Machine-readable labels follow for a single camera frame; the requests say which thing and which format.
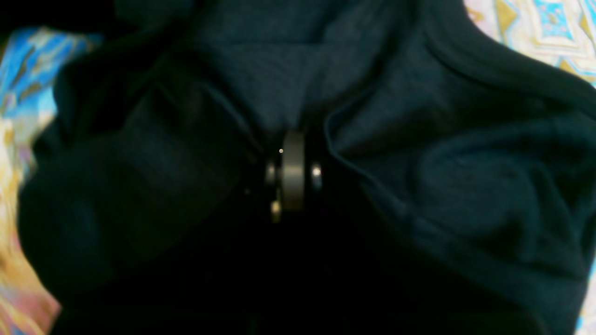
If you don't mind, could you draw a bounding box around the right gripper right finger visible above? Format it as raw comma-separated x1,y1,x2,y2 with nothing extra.
305,161,324,194

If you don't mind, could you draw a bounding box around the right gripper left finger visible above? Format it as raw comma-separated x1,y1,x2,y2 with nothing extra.
264,161,284,223

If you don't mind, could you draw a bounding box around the black t-shirt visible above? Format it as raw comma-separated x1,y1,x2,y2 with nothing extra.
1,0,595,335

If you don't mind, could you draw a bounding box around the patterned colourful tablecloth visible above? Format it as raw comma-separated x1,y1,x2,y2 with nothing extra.
0,0,596,335

